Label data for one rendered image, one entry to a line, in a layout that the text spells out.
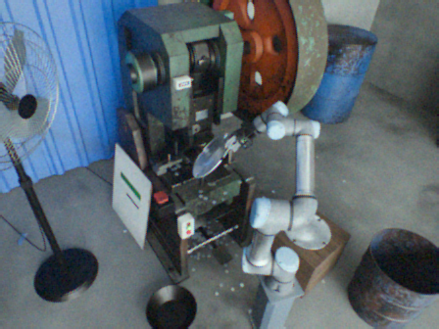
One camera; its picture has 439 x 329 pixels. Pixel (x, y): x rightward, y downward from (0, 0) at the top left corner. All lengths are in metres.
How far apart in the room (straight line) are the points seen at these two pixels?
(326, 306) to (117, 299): 1.31
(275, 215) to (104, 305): 1.38
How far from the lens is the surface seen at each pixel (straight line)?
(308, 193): 1.32
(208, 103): 1.74
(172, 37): 1.51
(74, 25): 2.63
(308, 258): 2.08
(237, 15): 1.97
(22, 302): 2.48
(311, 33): 1.59
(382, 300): 2.17
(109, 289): 2.35
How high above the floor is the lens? 2.00
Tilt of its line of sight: 41 degrees down
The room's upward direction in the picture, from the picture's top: 4 degrees clockwise
